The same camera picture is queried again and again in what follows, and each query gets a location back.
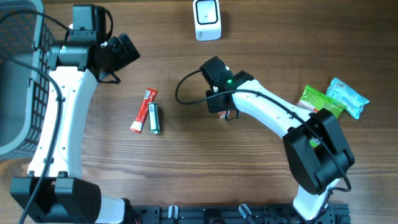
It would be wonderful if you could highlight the orange tissue pack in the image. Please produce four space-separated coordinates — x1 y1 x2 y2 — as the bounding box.
218 111 226 119

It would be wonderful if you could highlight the red white box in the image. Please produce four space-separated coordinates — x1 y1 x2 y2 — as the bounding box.
130 88 157 134

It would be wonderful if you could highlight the green white box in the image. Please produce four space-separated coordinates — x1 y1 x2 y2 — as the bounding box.
148 102 160 134

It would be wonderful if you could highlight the green snack bag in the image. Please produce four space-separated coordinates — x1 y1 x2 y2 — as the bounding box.
297 85 346 152

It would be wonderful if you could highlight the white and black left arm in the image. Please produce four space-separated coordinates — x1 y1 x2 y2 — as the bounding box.
10 4 140 223

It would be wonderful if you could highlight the white barcode scanner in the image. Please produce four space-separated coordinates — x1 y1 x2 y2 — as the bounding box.
192 0 222 41

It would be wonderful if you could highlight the dark grey plastic basket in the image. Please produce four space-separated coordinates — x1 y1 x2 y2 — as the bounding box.
1 13 55 159

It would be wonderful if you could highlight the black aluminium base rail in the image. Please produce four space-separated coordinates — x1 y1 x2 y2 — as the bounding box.
127 203 351 224

